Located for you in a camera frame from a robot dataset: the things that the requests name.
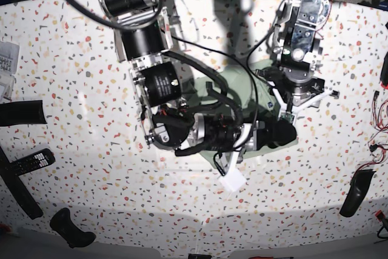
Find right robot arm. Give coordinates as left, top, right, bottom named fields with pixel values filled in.
left=99, top=0, right=297, bottom=156

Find red and black wire bundle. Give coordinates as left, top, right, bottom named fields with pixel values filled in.
left=356, top=89, right=388, bottom=178

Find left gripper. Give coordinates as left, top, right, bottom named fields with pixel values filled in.
left=283, top=70, right=324, bottom=110

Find black TV remote control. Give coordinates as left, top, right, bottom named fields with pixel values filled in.
left=10, top=148, right=56, bottom=176

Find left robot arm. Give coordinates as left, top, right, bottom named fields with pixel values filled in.
left=268, top=0, right=338, bottom=114

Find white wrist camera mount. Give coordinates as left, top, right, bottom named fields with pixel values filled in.
left=255, top=67, right=340, bottom=124
left=175, top=122, right=252, bottom=193

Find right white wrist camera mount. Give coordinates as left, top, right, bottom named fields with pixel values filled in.
left=175, top=122, right=252, bottom=193

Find black curved shell piece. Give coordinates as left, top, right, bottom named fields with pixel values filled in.
left=339, top=169, right=375, bottom=218

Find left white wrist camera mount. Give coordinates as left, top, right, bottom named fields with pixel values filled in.
left=255, top=67, right=340, bottom=124

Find black curved handle piece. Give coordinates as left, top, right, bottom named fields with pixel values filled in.
left=50, top=207, right=96, bottom=249

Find long black bar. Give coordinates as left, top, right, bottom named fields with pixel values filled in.
left=1, top=149, right=43, bottom=220

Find black cylinder tube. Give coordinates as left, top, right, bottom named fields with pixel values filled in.
left=0, top=100, right=47, bottom=127

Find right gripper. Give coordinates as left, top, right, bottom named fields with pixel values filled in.
left=193, top=113, right=297, bottom=153

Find light green T-shirt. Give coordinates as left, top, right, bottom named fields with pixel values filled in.
left=182, top=67, right=298, bottom=159

